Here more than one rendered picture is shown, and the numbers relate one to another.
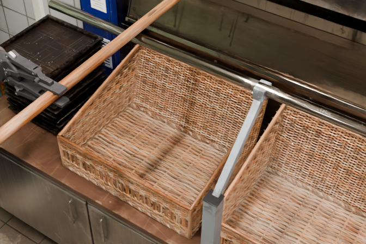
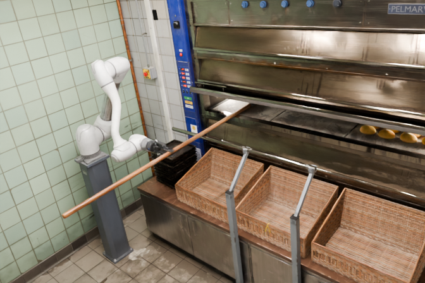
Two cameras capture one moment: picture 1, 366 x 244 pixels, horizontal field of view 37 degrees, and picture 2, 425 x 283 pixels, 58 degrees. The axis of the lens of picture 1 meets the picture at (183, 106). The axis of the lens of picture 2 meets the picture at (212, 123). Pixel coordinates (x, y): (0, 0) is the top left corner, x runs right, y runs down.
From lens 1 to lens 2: 1.30 m
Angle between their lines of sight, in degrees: 21
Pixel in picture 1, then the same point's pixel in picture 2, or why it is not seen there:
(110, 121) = (199, 183)
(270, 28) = (260, 134)
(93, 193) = (189, 209)
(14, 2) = (161, 138)
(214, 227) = (231, 205)
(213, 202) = (228, 192)
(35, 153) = (166, 196)
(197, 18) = (233, 133)
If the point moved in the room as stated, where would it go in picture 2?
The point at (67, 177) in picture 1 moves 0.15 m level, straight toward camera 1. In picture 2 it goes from (179, 204) to (180, 215)
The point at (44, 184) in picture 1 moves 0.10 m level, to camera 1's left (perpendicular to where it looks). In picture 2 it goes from (170, 210) to (158, 210)
